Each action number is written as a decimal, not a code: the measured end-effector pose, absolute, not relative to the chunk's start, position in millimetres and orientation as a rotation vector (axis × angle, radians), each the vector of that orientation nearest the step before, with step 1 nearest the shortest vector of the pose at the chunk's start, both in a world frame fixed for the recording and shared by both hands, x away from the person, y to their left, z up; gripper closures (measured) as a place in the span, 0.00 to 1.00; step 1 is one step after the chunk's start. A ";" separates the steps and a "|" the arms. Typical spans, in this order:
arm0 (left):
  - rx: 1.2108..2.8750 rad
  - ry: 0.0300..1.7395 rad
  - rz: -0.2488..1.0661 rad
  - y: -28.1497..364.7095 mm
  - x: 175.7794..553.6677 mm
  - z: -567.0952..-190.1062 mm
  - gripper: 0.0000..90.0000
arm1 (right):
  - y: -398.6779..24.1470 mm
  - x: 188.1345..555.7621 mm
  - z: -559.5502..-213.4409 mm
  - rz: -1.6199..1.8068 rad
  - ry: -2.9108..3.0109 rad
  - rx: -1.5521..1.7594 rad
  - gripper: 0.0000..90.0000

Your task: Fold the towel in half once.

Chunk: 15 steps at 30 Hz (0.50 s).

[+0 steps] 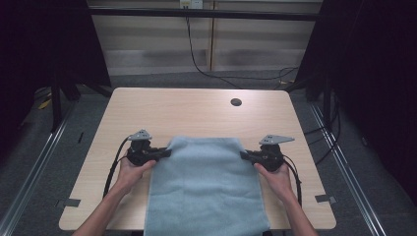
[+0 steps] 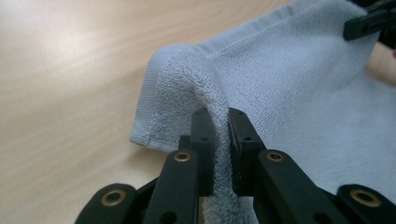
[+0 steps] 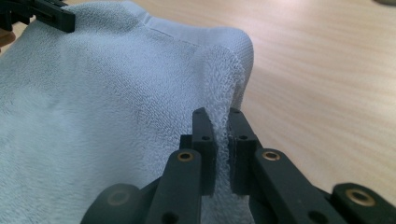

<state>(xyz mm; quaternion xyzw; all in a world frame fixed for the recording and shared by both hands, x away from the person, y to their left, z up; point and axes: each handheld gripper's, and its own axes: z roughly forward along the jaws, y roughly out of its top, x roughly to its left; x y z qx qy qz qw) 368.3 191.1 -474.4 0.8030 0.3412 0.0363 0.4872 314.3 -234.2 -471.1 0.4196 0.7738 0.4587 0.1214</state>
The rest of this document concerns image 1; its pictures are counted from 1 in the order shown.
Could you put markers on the dark curtain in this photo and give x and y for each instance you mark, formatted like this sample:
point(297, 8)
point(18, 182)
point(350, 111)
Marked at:
point(373, 82)
point(42, 49)

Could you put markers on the black horizontal bar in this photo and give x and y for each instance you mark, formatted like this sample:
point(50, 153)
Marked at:
point(203, 14)

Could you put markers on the grey tape strip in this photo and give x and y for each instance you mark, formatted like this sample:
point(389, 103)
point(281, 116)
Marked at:
point(325, 198)
point(72, 202)

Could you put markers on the metal floor rail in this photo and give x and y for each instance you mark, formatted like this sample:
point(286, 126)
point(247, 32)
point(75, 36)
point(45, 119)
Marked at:
point(347, 177)
point(32, 170)

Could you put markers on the white wall outlet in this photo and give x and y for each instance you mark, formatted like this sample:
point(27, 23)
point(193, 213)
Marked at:
point(191, 3)

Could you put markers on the round dark table grommet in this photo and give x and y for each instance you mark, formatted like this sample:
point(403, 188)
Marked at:
point(236, 102)

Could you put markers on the yellow floor tape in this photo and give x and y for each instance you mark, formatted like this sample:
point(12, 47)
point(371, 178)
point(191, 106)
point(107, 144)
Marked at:
point(44, 104)

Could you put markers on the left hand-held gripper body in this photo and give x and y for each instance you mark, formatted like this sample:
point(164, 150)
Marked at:
point(139, 152)

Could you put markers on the person's right hand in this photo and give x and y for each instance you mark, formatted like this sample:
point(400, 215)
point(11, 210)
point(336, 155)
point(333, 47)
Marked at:
point(278, 183)

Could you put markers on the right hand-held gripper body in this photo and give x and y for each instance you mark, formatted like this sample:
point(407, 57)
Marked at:
point(271, 155)

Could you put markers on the small black floor tape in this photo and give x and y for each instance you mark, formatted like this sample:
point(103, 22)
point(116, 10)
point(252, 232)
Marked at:
point(80, 137)

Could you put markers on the black metal stand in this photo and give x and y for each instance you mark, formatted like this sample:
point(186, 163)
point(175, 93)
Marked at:
point(327, 98)
point(56, 105)

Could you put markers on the light blue towel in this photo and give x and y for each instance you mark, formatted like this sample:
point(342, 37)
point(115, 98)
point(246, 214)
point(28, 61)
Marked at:
point(206, 187)

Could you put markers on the person's left hand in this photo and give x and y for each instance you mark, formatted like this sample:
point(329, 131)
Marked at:
point(132, 175)

